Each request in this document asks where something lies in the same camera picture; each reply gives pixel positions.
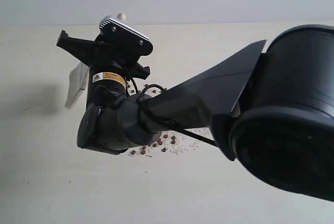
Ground white paint brush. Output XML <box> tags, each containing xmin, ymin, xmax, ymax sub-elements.
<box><xmin>65</xmin><ymin>62</ymin><xmax>90</xmax><ymax>110</ymax></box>

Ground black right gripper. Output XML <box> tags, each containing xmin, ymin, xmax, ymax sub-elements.
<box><xmin>56</xmin><ymin>30</ymin><xmax>150</xmax><ymax>88</ymax></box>

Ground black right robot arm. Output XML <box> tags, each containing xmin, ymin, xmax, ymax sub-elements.
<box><xmin>57</xmin><ymin>22</ymin><xmax>333</xmax><ymax>201</ymax></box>

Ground pile of brown pellets and grains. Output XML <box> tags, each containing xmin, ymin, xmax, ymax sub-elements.
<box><xmin>126</xmin><ymin>87</ymin><xmax>212</xmax><ymax>158</ymax></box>

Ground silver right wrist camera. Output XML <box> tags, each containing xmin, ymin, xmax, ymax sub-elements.
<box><xmin>99</xmin><ymin>16</ymin><xmax>153</xmax><ymax>56</ymax></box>

